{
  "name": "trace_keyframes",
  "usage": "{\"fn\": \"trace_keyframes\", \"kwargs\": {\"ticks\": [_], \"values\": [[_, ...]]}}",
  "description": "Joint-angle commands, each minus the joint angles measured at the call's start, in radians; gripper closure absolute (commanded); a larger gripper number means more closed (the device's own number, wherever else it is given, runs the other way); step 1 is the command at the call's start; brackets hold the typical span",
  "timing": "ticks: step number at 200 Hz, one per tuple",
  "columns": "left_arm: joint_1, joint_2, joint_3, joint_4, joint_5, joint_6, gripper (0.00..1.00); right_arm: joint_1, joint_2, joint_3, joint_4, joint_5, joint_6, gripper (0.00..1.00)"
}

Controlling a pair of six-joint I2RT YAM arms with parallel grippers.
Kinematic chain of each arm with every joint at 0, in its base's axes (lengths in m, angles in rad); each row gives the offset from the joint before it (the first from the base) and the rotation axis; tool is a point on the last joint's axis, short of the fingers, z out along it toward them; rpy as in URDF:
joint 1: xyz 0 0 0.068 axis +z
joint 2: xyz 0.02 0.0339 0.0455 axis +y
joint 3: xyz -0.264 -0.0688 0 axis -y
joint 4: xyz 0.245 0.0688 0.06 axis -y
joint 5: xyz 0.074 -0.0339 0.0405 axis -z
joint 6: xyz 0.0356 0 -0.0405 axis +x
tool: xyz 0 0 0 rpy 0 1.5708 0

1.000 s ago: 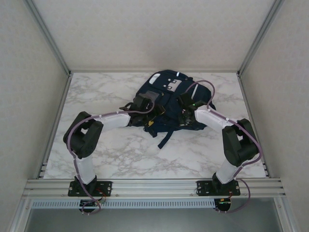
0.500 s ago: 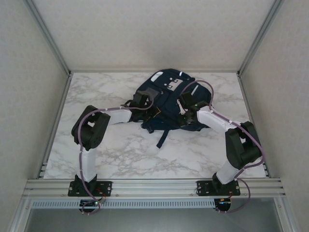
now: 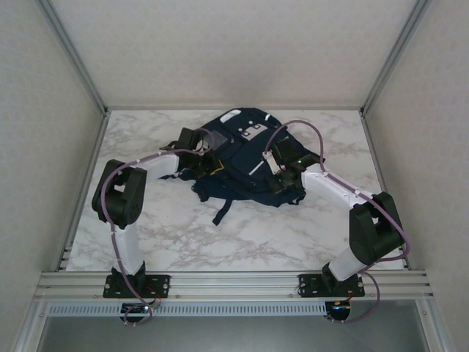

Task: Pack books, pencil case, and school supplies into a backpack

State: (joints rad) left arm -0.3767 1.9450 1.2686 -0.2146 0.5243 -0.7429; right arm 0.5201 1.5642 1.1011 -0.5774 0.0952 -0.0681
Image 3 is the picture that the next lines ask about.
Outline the navy blue backpack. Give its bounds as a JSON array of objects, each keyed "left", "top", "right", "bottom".
[{"left": 157, "top": 106, "right": 307, "bottom": 226}]

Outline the small controller board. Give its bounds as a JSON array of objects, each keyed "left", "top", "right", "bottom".
[
  {"left": 122, "top": 302, "right": 153, "bottom": 315},
  {"left": 327, "top": 300, "right": 352, "bottom": 317}
]

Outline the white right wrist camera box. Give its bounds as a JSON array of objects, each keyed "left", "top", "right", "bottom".
[{"left": 261, "top": 149, "right": 287, "bottom": 174}]

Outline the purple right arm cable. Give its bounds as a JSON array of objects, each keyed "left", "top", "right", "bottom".
[{"left": 263, "top": 120, "right": 411, "bottom": 326}]

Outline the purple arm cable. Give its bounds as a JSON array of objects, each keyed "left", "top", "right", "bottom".
[
  {"left": 100, "top": 128, "right": 215, "bottom": 327},
  {"left": 263, "top": 120, "right": 411, "bottom": 326}
]

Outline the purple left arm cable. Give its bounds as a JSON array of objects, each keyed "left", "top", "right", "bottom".
[{"left": 100, "top": 128, "right": 215, "bottom": 327}]

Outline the aluminium table side rail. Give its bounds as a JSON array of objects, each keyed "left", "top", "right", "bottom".
[
  {"left": 56, "top": 109, "right": 111, "bottom": 272},
  {"left": 361, "top": 109, "right": 410, "bottom": 271}
]

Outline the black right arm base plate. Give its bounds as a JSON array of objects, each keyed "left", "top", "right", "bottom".
[{"left": 298, "top": 273, "right": 366, "bottom": 298}]

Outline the aluminium mounting rail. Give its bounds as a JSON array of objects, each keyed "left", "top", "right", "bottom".
[{"left": 36, "top": 270, "right": 434, "bottom": 304}]

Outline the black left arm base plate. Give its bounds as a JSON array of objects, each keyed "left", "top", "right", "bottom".
[{"left": 103, "top": 274, "right": 171, "bottom": 298}]

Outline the slotted grey cable duct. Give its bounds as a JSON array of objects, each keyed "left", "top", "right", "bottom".
[{"left": 47, "top": 301, "right": 328, "bottom": 318}]

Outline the aluminium frame post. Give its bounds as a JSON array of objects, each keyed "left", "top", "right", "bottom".
[
  {"left": 359, "top": 0, "right": 434, "bottom": 117},
  {"left": 34, "top": 0, "right": 111, "bottom": 117}
]

